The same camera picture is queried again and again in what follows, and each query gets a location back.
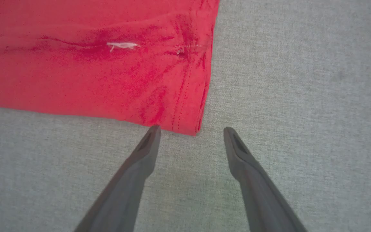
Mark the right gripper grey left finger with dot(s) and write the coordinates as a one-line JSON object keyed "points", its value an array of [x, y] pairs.
{"points": [[124, 193]]}

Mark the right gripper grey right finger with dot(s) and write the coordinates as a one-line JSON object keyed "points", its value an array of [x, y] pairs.
{"points": [[262, 196]]}

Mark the red white basketball jersey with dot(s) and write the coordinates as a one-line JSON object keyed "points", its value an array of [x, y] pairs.
{"points": [[76, 64]]}

